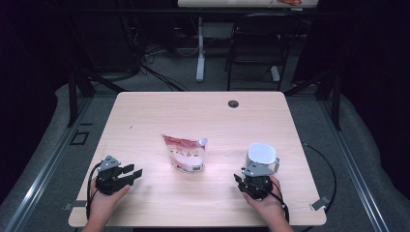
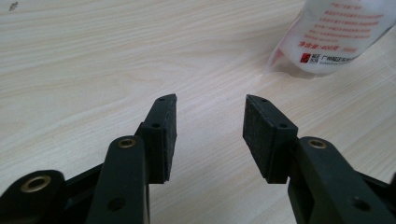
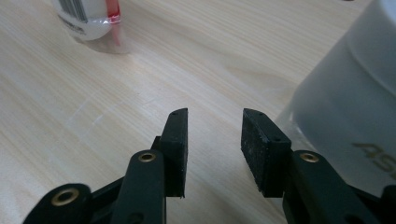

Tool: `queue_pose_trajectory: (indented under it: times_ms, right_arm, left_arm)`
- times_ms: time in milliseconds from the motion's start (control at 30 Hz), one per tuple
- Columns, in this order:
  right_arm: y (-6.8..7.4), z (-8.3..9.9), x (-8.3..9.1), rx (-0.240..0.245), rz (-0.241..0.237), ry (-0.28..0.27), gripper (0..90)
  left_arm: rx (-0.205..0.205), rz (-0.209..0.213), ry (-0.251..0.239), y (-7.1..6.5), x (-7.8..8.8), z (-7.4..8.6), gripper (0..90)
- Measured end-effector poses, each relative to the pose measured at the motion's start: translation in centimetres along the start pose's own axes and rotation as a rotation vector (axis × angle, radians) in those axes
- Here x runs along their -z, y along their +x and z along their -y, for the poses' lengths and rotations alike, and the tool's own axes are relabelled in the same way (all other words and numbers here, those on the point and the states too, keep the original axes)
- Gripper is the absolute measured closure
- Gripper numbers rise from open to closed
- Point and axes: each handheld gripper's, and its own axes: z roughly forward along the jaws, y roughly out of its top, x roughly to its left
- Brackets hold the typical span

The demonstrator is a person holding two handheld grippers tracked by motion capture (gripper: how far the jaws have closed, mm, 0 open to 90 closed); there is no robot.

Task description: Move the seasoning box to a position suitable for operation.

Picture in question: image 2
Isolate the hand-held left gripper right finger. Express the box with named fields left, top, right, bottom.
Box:
left=242, top=94, right=396, bottom=224

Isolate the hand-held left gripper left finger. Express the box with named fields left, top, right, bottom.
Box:
left=85, top=93, right=178, bottom=224

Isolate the clear plastic cup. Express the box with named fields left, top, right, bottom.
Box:
left=267, top=0, right=396, bottom=77

